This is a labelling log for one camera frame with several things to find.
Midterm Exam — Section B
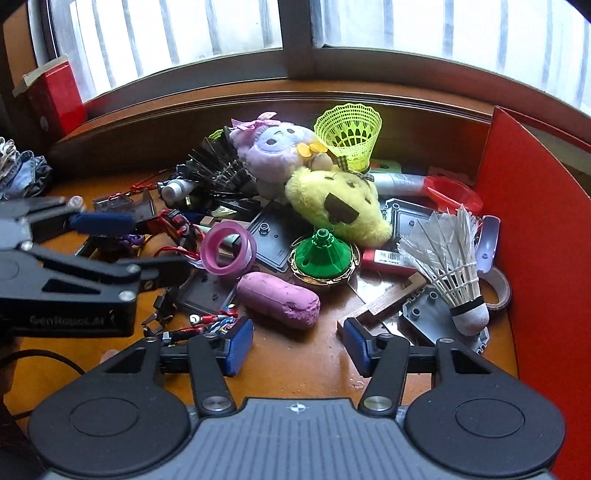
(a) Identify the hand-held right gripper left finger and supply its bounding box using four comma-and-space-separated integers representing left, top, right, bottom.
92, 318, 254, 414

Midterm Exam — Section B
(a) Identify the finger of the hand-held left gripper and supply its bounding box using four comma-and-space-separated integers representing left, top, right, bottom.
21, 244, 190, 303
0, 196, 138, 252

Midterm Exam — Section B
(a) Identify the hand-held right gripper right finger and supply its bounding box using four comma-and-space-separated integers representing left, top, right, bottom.
343, 318, 506, 414

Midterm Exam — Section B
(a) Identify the pink clay lump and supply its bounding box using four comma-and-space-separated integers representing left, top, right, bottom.
235, 271, 321, 330

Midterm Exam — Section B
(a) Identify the wooden desktop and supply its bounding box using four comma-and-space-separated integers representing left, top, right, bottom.
0, 78, 522, 462

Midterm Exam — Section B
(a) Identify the transparent grey plastic box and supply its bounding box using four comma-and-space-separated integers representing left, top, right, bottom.
92, 188, 155, 222

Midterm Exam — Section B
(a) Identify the purple black toy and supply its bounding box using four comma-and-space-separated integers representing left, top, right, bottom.
90, 233, 144, 252

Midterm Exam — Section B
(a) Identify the small red blue figure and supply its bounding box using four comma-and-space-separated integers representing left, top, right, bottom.
187, 311, 241, 344

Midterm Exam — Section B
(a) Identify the wooden puzzle piece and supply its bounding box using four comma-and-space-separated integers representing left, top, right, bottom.
337, 272, 428, 335

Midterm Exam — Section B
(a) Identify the black plastic plate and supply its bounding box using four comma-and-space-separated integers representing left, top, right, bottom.
178, 268, 241, 315

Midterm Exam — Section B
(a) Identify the red black watch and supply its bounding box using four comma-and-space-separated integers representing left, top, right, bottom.
157, 209, 204, 259

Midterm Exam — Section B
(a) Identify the pink tape roll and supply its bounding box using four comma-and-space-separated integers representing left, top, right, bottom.
200, 220, 258, 278

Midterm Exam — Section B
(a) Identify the small white bottle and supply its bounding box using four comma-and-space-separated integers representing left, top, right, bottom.
159, 178, 197, 204

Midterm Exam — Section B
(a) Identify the blue denim cloth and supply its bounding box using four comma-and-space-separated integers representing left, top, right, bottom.
0, 136, 54, 201

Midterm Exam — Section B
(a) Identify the green spinning top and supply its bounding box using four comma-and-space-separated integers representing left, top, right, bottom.
288, 228, 358, 287

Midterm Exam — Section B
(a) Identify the dark grey plastic plate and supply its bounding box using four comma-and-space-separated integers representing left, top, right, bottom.
245, 203, 319, 278

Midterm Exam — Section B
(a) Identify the white feather shuttlecock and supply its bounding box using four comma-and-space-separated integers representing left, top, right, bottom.
397, 205, 490, 337

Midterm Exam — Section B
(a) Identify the black feather shuttlecock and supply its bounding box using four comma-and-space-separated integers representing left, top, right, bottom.
178, 127, 257, 204

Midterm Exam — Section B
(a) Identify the small red cardboard box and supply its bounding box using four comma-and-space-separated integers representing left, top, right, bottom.
13, 54, 88, 139

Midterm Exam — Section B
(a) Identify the large yellow plush toy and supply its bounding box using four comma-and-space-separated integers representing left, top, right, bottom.
284, 157, 393, 246

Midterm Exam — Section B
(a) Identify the clear brown tape roll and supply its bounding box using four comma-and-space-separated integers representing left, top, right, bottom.
480, 265, 512, 312

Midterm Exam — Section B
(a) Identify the plain blue shoehorn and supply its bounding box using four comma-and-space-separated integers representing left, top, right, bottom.
475, 215, 502, 278

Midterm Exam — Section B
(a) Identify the silver white tube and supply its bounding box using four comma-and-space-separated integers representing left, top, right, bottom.
369, 159, 430, 197

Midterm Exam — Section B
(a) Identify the red plastic funnel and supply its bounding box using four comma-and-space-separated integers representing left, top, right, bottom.
422, 174, 484, 215

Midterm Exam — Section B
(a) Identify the pink plush toy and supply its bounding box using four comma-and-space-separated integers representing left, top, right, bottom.
229, 112, 333, 197

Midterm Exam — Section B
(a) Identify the large red cardboard box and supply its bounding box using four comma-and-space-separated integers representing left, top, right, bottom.
473, 105, 591, 480

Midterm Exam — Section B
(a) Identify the large green plastic shuttlecock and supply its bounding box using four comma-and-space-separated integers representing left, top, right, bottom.
314, 104, 383, 172

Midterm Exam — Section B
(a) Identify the thick black cable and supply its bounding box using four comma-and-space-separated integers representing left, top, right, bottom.
0, 348, 88, 421

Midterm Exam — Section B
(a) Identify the red string bracelet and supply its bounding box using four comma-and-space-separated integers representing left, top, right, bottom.
117, 180, 160, 195

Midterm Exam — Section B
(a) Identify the grey window frame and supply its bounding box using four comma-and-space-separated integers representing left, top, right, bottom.
28, 0, 591, 125

